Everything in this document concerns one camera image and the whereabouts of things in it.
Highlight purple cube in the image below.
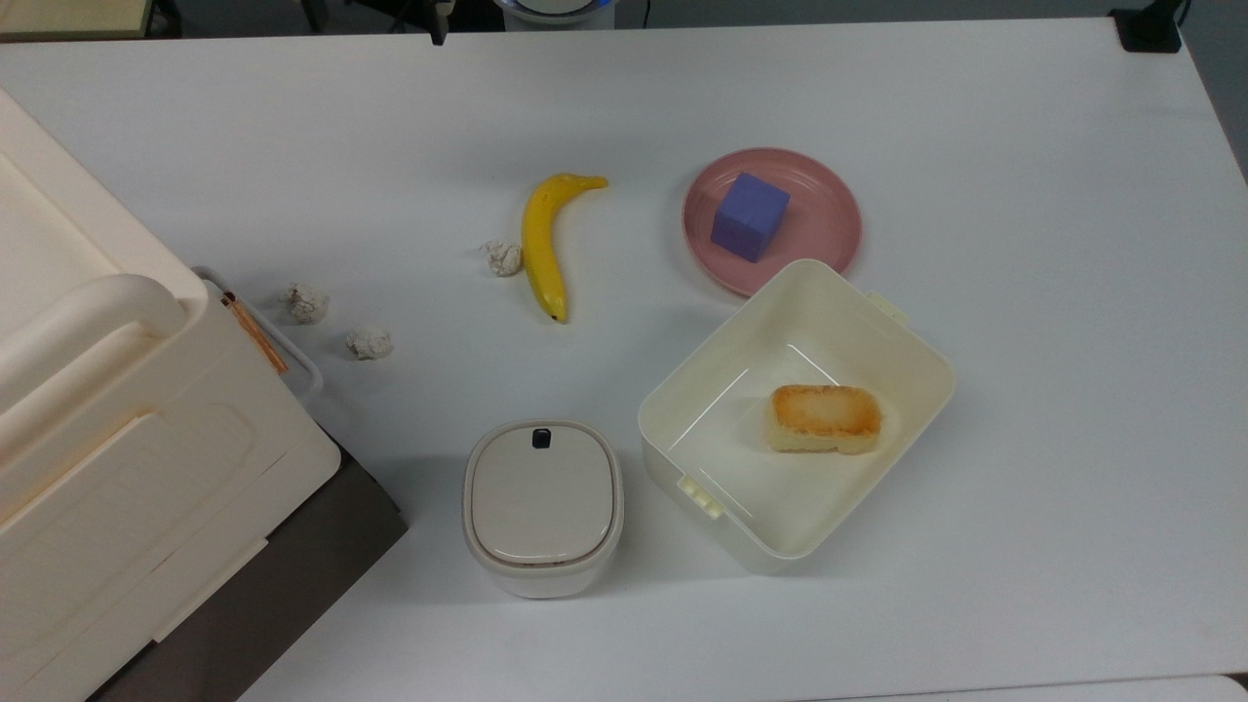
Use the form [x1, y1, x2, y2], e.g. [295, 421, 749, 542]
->
[710, 173, 792, 262]

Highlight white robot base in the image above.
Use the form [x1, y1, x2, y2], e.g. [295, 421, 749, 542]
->
[492, 0, 615, 25]

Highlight yellow banana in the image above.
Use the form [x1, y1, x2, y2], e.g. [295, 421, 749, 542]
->
[521, 173, 609, 324]

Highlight orange tape strip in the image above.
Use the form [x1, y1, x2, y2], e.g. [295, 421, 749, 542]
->
[219, 292, 291, 376]

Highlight wooden desk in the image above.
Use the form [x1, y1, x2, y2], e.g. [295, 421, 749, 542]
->
[0, 0, 157, 42]

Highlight pink round plate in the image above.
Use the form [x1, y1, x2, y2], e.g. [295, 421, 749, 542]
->
[681, 147, 864, 298]

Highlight small beige lidded bin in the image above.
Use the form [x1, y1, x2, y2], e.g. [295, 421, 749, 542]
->
[461, 419, 625, 600]

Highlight cream open plastic container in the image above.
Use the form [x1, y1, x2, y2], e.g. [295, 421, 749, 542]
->
[638, 258, 956, 574]

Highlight large cream storage box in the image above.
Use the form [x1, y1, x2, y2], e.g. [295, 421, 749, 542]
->
[0, 88, 342, 702]

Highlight dark brown drawer box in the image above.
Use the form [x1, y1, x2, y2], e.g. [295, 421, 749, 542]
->
[88, 434, 410, 702]

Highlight toasted bread piece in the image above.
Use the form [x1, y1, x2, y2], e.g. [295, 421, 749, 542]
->
[765, 383, 883, 456]

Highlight black table clamp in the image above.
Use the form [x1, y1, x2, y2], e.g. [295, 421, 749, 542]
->
[1111, 0, 1186, 54]

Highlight white drawer handle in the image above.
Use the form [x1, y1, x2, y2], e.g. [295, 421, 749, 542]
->
[190, 265, 325, 406]

